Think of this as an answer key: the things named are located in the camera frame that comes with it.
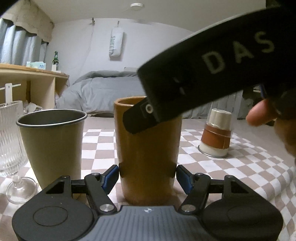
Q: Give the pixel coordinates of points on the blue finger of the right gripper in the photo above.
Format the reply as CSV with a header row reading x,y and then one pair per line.
x,y
140,117

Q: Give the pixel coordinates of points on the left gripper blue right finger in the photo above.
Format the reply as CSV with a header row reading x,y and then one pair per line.
x,y
195,187

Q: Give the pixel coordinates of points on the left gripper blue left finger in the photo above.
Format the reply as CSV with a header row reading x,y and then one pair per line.
x,y
98,186

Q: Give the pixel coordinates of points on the orange bamboo cup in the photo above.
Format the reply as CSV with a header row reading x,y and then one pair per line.
x,y
147,160

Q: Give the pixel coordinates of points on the brown and cream paper cup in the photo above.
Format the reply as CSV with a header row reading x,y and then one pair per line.
x,y
215,140

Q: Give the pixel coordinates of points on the olive metal cup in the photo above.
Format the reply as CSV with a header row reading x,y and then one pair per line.
x,y
53,142

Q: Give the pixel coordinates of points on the person's right hand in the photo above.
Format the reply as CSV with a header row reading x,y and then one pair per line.
x,y
263,112

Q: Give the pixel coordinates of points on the grey duvet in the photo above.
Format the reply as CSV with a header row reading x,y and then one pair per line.
x,y
96,91

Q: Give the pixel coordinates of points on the white hanging sweet bag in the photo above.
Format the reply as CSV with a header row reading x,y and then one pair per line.
x,y
116,40

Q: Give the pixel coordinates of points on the checkered brown white cloth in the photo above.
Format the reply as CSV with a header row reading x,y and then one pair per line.
x,y
270,176

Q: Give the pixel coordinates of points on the ribbed clear wine glass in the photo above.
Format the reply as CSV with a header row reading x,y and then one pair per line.
x,y
13,155

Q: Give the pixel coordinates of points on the green glass bottle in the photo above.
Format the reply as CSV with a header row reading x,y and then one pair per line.
x,y
55,62

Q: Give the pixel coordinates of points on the crumpled cloth in shelf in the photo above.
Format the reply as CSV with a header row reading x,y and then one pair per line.
x,y
31,107

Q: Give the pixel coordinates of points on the wooden low shelf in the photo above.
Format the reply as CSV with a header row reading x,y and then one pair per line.
x,y
37,86

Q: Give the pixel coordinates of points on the ceiling smoke detector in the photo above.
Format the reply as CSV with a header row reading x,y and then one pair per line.
x,y
136,6

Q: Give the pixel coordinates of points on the tissue pack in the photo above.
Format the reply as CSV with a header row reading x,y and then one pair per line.
x,y
37,65

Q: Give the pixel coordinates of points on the white wooden stand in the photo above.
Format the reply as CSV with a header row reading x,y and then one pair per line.
x,y
8,89

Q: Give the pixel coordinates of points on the grey curtain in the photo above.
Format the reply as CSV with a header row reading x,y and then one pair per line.
x,y
19,46

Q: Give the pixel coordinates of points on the beige patterned valance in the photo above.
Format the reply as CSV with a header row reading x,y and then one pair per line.
x,y
28,15

